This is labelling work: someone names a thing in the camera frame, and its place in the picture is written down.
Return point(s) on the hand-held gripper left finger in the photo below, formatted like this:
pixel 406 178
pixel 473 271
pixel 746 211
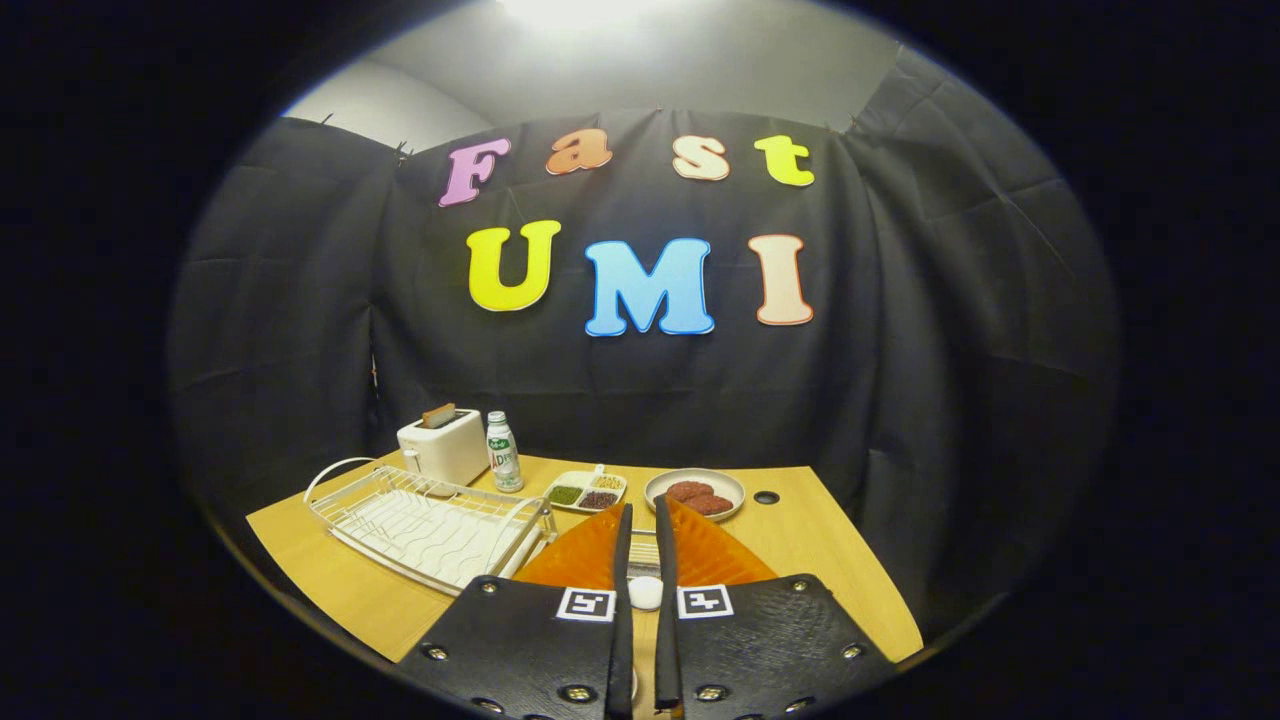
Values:
pixel 530 650

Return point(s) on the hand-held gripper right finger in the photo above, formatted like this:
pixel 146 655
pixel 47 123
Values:
pixel 760 650

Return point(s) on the beige plate with meat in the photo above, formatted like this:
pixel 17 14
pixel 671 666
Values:
pixel 728 483

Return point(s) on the white drip tray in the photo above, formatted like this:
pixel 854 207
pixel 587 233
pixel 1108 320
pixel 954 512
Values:
pixel 440 540

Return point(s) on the red-brown meat piece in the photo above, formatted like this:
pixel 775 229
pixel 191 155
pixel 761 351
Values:
pixel 688 491
pixel 710 505

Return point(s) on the white divided bean tray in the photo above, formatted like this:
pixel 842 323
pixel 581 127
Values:
pixel 585 495

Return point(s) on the white green-label bottle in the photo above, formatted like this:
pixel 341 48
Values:
pixel 503 460

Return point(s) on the white toaster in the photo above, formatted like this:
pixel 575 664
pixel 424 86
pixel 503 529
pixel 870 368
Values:
pixel 445 455

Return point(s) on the brown toast slice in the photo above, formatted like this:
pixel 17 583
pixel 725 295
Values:
pixel 438 415

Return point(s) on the black backdrop cloth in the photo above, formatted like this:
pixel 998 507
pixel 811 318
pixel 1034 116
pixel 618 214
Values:
pixel 900 350

